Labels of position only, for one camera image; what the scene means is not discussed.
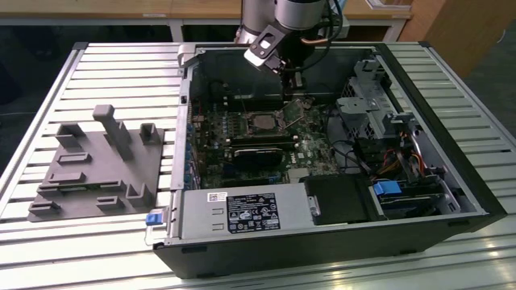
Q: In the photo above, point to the black hard disk drive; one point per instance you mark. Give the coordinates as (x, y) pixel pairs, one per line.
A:
(407, 205)

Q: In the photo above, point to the CPU socket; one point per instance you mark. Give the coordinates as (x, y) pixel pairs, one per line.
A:
(245, 126)

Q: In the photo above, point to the blue case latch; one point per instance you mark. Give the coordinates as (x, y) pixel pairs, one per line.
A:
(153, 219)

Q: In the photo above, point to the wooden desk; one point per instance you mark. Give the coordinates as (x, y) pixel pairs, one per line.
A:
(100, 7)

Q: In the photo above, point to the grey parts rack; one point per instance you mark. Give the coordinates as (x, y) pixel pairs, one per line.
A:
(100, 169)

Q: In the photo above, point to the wooden cabinet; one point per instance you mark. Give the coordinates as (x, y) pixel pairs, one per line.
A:
(471, 33)

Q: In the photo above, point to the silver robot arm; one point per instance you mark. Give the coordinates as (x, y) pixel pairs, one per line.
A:
(297, 12)

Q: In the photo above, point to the black graphics card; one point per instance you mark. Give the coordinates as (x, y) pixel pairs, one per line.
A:
(257, 157)

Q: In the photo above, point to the silver chipset heatsink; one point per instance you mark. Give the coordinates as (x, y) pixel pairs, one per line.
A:
(297, 175)

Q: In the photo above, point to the black PC case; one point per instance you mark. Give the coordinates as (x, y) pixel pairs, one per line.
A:
(281, 256)

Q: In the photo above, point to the blue disk carrier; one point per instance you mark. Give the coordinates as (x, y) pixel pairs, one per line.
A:
(385, 188)

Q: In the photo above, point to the RAM stick with label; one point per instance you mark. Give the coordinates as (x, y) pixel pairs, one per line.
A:
(257, 97)

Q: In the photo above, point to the silver square CPU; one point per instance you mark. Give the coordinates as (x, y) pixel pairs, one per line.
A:
(264, 121)

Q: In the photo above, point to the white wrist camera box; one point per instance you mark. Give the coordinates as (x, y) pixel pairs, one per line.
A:
(255, 59)

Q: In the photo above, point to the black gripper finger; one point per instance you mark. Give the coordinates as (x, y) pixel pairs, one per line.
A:
(288, 87)

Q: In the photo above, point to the green motherboard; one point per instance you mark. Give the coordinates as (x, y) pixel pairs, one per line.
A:
(319, 151)

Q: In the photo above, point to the grey power supply unit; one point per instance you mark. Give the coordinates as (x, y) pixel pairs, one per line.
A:
(201, 211)

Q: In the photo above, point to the metal drive cage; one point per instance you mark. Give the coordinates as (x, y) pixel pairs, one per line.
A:
(363, 111)

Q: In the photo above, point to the black plastic fan shroud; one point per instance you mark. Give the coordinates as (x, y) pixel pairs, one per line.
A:
(339, 199)

